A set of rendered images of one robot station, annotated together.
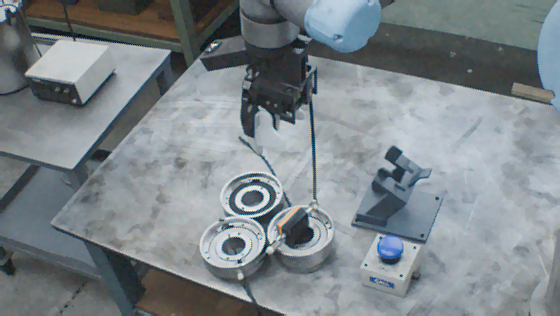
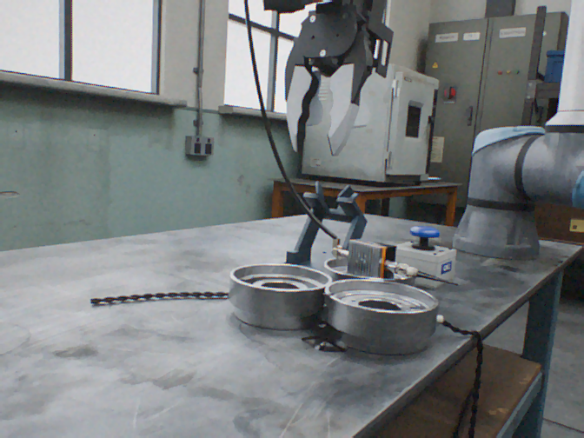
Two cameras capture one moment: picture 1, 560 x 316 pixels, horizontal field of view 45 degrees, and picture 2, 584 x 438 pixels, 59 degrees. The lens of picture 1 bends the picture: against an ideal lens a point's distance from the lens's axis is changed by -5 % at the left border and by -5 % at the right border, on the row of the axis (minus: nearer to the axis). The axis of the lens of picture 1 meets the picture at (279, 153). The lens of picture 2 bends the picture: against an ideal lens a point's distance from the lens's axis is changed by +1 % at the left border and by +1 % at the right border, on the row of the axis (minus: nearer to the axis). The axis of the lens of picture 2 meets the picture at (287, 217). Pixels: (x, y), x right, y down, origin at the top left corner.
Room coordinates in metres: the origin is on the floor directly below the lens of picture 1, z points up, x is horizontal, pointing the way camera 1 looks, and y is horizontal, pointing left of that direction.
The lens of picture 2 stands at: (0.83, 0.57, 0.97)
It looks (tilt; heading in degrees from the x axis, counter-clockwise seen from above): 8 degrees down; 271
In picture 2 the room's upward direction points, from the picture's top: 4 degrees clockwise
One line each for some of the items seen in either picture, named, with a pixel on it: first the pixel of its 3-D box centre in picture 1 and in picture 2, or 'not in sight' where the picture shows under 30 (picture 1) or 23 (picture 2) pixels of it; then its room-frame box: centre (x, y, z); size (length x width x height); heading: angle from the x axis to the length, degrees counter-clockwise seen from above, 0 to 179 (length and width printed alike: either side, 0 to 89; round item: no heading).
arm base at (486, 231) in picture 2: not in sight; (497, 225); (0.45, -0.40, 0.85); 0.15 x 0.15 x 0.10
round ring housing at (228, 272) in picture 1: (234, 249); (378, 315); (0.74, 0.10, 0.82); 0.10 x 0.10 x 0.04
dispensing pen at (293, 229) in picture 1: (285, 237); (389, 265); (0.72, 0.02, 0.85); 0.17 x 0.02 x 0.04; 132
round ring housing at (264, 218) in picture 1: (253, 201); (280, 295); (0.84, 0.06, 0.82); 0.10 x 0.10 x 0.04
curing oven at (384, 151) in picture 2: not in sight; (374, 129); (0.38, -2.57, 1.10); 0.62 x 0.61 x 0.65; 55
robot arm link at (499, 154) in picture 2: not in sight; (508, 163); (0.44, -0.40, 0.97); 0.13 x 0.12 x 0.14; 123
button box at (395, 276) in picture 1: (394, 266); (423, 262); (0.65, -0.14, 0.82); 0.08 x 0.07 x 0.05; 55
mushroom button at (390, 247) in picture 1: (390, 254); (423, 244); (0.65, -0.13, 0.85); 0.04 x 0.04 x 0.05
